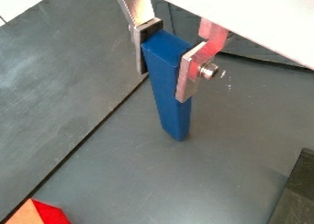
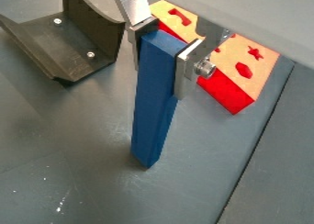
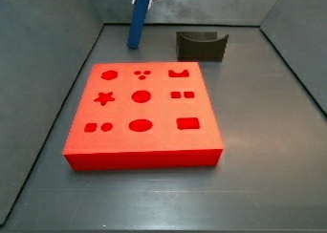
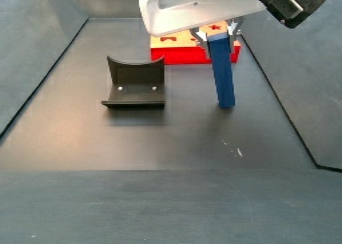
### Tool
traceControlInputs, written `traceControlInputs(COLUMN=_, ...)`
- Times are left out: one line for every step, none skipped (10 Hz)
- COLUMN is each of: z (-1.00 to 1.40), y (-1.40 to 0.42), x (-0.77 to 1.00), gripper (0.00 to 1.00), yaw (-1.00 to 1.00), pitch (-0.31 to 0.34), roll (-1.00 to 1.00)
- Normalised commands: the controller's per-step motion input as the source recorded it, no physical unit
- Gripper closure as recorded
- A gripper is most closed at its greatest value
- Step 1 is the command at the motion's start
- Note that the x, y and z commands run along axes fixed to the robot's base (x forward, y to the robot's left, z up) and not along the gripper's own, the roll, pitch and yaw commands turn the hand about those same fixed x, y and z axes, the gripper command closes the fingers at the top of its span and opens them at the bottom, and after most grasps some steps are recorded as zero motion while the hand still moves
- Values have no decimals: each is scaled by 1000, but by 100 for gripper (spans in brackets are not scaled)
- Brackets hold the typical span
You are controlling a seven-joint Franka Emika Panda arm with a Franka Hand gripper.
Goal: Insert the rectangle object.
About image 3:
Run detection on blue rectangular block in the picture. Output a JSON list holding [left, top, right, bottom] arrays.
[[126, 0, 150, 49]]

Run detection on black curved-top block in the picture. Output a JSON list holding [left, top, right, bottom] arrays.
[[177, 32, 229, 62]]

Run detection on red foam shape-sorting board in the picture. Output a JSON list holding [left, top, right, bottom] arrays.
[[63, 62, 224, 171]]

